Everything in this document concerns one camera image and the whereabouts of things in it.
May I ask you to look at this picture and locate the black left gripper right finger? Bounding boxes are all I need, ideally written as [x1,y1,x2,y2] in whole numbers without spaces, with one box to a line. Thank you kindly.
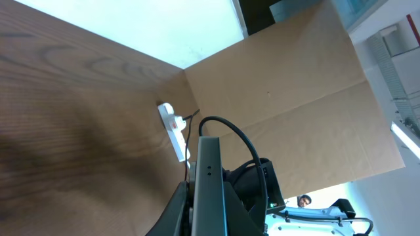
[223,182,264,236]

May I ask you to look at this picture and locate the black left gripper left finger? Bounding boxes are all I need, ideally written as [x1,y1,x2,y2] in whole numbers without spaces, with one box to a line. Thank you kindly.
[146,181,188,236]

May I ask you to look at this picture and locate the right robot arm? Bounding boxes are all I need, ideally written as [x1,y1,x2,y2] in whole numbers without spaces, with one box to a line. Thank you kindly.
[222,158,373,236]

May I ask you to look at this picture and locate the person in background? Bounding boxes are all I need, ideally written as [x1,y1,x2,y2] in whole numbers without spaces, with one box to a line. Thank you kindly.
[297,195,312,208]

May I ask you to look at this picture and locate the white power strip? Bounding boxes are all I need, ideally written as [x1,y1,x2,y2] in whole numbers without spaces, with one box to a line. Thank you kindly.
[157,103,190,162]

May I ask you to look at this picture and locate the brown cardboard side panel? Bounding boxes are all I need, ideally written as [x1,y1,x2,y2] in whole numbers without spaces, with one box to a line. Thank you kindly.
[165,1,404,197]

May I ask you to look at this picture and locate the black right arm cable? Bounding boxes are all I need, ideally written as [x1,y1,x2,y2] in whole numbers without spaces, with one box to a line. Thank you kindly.
[198,115,269,230]

